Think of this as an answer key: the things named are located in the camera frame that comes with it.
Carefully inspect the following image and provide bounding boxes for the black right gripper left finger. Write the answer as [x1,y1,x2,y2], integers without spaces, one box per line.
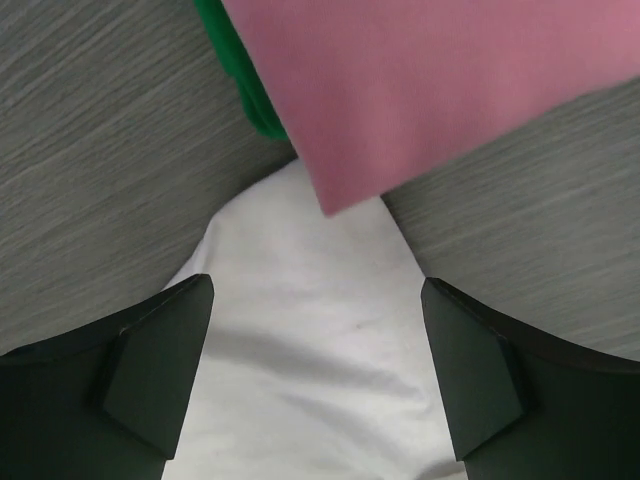
[1,274,214,479]

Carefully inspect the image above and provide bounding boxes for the folded pink t-shirt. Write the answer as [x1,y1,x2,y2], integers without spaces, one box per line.
[225,1,639,215]

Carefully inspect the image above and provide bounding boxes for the folded green t-shirt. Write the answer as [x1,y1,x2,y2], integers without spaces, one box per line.
[193,0,288,140]

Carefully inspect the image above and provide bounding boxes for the white and green t-shirt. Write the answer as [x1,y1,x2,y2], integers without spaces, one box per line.
[164,161,465,480]

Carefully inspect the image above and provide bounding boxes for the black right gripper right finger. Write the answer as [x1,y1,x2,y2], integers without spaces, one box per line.
[421,278,639,480]

